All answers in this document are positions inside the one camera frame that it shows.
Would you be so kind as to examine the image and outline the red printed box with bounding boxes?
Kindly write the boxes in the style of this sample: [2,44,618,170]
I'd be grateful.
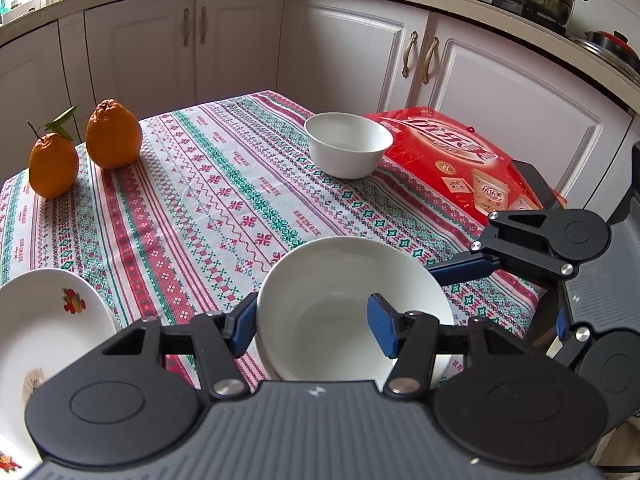
[362,106,568,228]

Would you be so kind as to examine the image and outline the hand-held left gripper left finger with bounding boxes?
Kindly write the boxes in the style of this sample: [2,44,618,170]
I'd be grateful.
[100,292,259,402]

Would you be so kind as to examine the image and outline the orange with leaves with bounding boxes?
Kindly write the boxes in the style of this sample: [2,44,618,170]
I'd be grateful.
[27,105,81,200]

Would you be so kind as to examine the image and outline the bumpy orange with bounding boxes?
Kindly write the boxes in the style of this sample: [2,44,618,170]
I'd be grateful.
[85,99,142,171]

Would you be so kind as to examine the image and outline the red green patterned tablecloth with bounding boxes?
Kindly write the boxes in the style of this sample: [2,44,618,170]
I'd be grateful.
[0,90,543,461]

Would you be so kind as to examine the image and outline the white kitchen cabinet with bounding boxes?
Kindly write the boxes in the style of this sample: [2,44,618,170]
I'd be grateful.
[0,0,640,241]

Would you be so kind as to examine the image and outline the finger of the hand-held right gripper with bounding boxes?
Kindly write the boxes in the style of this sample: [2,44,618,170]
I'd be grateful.
[429,210,576,285]
[552,304,598,373]

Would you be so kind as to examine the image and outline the white stained fruit print plate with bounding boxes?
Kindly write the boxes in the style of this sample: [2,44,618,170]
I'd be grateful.
[0,268,121,476]

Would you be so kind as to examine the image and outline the red lidded pot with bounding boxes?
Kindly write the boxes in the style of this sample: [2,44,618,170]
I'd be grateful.
[582,30,640,78]

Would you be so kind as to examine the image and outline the white bowl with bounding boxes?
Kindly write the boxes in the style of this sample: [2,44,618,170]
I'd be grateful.
[304,112,394,180]
[255,237,456,383]

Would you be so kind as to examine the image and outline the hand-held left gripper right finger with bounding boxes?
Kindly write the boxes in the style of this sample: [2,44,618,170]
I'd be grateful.
[366,293,523,397]

